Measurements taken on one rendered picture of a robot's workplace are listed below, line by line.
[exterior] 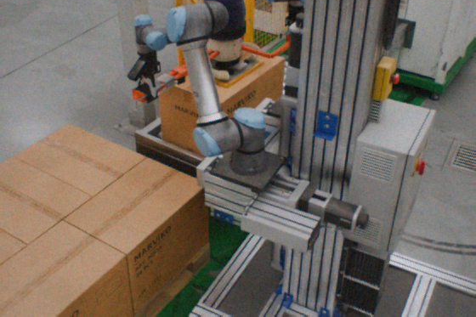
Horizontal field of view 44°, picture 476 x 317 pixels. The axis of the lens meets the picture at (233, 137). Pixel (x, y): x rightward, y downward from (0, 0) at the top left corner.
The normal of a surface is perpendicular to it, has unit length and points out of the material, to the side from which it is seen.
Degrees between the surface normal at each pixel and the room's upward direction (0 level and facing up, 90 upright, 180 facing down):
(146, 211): 0
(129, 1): 90
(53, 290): 0
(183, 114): 90
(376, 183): 90
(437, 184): 0
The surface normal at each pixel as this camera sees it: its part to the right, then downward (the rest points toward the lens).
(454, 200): 0.01, -0.83
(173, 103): -0.58, 0.45
